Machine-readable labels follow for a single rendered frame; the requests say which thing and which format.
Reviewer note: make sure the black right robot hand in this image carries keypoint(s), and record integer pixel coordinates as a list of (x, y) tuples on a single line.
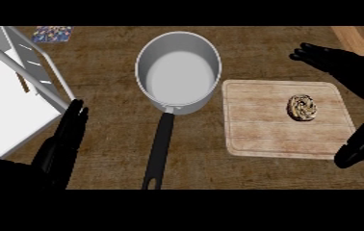
[(339, 64)]

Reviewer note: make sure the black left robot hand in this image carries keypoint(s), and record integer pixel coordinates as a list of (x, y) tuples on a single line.
[(61, 145)]

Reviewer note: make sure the brown swirled cupcake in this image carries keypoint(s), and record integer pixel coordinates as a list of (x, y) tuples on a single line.
[(302, 107)]

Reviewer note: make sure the pale wooden cutting board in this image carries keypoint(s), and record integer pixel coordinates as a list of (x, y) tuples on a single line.
[(284, 119)]

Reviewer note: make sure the pale wooden object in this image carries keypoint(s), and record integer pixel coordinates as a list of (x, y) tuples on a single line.
[(351, 37)]

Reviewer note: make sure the white appliance with grey rails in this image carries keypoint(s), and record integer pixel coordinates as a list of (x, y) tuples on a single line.
[(24, 93)]

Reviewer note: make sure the colourful patterned cloth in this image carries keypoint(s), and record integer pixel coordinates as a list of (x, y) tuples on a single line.
[(52, 34)]

